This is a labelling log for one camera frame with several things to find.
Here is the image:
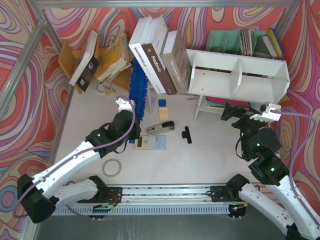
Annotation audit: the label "yellow grey calculator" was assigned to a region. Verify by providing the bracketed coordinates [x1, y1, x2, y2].
[134, 135, 166, 150]

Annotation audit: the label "blue microfiber duster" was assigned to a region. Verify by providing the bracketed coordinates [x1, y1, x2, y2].
[127, 57, 150, 145]

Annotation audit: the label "black clip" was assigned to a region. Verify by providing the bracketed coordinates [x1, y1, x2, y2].
[181, 126, 192, 144]

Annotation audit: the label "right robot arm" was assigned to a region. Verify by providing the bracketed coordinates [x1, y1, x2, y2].
[221, 102, 320, 240]

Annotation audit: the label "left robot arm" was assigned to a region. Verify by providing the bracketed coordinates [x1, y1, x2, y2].
[17, 110, 141, 224]

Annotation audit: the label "white bookshelf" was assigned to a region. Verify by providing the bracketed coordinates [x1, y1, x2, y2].
[187, 49, 291, 114]

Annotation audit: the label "stack of coloured folders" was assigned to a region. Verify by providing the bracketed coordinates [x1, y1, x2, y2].
[205, 96, 227, 108]

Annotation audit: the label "small white shelf stand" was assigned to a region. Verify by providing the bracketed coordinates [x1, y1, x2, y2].
[147, 86, 158, 115]

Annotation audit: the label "yellow sticky note pad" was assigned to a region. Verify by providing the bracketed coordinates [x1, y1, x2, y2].
[158, 107, 169, 120]

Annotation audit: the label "blue eraser block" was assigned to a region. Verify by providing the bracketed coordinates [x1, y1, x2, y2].
[158, 99, 167, 108]

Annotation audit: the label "grey black stapler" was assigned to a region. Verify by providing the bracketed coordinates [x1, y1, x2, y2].
[146, 121, 176, 135]

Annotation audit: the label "masking tape roll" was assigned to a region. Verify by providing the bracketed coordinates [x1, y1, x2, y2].
[102, 158, 122, 178]

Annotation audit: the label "yellow worn books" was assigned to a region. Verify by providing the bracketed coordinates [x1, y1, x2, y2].
[96, 32, 131, 83]

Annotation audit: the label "black white paperback book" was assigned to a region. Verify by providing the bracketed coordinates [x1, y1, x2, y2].
[69, 30, 100, 92]

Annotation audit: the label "green file organizer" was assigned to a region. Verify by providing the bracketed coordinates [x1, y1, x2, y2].
[205, 30, 278, 59]

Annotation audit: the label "white Mademoiselle book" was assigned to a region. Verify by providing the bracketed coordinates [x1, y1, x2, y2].
[128, 16, 166, 94]

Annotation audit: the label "grey Lonely City book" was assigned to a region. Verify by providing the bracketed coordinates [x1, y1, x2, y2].
[161, 30, 192, 95]

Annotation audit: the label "blue yellow book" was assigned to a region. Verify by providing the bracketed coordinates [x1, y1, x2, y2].
[262, 28, 284, 59]

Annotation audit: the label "brown Fredonia book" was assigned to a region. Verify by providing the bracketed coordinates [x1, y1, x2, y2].
[142, 43, 177, 95]

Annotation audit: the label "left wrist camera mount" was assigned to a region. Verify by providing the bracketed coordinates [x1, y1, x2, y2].
[115, 97, 135, 113]

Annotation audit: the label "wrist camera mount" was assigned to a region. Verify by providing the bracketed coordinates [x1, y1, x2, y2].
[249, 102, 281, 122]
[115, 97, 135, 113]

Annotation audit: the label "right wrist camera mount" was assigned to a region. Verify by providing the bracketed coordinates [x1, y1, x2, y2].
[249, 102, 281, 122]

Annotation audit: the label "brass padlock with ring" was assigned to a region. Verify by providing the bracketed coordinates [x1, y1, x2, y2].
[96, 83, 115, 97]

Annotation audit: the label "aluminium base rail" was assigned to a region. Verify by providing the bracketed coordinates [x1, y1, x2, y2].
[31, 184, 303, 208]

